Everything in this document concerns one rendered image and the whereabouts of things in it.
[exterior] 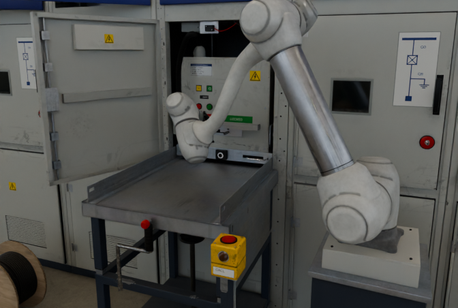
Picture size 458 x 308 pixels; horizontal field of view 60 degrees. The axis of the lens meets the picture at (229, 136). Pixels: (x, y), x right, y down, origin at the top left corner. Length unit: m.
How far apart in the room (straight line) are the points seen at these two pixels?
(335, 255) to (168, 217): 0.58
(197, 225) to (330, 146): 0.56
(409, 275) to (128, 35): 1.55
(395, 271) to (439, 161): 0.70
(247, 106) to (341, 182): 0.99
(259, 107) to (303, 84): 0.86
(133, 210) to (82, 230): 1.19
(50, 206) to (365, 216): 2.14
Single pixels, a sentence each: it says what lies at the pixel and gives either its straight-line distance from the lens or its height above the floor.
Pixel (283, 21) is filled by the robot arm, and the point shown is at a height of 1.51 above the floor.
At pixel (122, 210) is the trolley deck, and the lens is 1.58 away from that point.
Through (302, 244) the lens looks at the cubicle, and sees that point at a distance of 2.08.
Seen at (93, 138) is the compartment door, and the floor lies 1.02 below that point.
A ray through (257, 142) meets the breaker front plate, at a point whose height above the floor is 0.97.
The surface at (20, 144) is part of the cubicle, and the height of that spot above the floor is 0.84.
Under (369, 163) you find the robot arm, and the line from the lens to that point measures 1.32.
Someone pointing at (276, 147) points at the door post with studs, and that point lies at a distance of 1.97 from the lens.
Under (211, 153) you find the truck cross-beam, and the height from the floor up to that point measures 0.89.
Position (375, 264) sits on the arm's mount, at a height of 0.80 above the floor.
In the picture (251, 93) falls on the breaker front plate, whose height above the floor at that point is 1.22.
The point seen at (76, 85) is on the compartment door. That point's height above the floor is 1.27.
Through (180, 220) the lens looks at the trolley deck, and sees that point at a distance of 1.45.
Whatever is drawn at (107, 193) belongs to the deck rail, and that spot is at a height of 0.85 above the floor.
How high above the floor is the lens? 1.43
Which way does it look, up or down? 12 degrees down
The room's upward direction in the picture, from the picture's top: straight up
